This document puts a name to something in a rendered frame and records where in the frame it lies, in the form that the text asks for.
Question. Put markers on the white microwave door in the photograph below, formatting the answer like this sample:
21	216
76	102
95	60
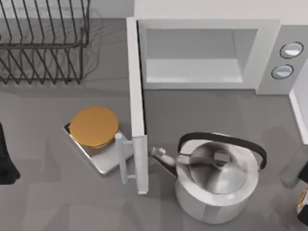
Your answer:
136	96

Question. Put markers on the orange and white can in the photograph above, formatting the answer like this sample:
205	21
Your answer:
303	196

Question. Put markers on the round microwave knob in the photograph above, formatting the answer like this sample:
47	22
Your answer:
282	71
291	49

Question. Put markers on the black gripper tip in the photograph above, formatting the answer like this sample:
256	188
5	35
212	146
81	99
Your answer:
6	163

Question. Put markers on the pale microwave oven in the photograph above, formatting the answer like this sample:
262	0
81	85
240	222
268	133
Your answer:
267	60

